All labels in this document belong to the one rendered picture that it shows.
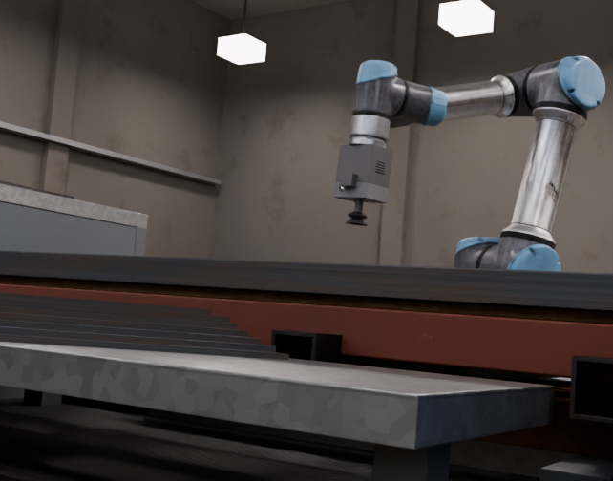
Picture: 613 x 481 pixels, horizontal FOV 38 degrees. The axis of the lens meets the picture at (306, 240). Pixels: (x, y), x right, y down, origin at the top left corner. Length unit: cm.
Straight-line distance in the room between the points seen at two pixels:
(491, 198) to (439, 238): 80
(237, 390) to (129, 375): 9
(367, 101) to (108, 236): 98
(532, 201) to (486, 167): 898
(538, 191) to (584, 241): 842
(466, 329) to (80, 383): 36
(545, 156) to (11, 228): 124
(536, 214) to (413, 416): 146
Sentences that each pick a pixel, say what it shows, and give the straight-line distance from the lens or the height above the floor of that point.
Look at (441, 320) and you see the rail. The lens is 85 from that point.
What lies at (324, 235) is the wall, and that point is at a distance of 1190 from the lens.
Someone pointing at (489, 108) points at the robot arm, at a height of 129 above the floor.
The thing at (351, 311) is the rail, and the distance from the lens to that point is 89.
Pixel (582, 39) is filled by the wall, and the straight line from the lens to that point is 1091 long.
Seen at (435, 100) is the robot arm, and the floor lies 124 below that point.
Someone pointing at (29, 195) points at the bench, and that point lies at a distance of 228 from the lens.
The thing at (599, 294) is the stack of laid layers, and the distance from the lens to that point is 81.
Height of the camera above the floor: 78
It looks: 5 degrees up
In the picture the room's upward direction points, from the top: 5 degrees clockwise
